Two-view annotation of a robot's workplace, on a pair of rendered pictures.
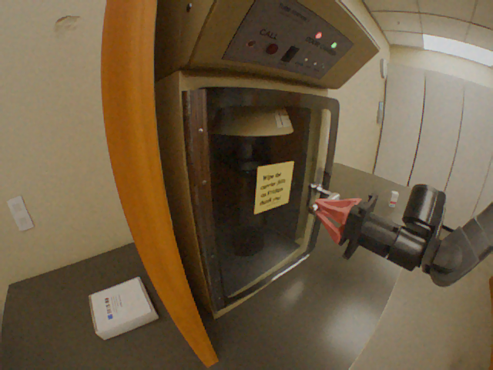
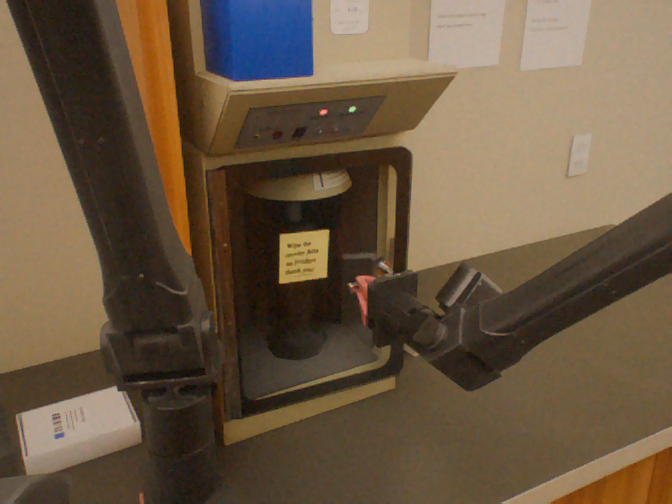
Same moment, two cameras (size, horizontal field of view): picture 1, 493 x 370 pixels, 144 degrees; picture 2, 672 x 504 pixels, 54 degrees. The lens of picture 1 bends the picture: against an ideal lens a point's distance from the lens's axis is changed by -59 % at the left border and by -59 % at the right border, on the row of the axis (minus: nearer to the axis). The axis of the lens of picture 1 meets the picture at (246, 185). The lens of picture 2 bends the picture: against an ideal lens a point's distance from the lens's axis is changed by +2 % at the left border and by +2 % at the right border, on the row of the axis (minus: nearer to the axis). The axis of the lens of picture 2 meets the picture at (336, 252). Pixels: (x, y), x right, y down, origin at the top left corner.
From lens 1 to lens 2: 0.67 m
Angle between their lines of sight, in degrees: 10
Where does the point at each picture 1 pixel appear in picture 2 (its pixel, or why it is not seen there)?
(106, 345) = not seen: hidden behind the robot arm
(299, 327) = (342, 473)
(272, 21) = (267, 121)
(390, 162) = not seen: outside the picture
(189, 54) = (207, 148)
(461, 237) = (456, 319)
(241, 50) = (248, 142)
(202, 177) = (223, 241)
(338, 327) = (404, 490)
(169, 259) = not seen: hidden behind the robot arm
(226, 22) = (230, 132)
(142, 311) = (120, 424)
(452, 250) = (432, 327)
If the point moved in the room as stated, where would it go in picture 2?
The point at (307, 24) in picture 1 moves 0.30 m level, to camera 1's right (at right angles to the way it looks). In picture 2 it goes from (303, 111) to (559, 119)
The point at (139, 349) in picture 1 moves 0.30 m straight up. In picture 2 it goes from (93, 484) to (62, 297)
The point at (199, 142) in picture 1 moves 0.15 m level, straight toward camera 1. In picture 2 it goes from (220, 212) to (205, 256)
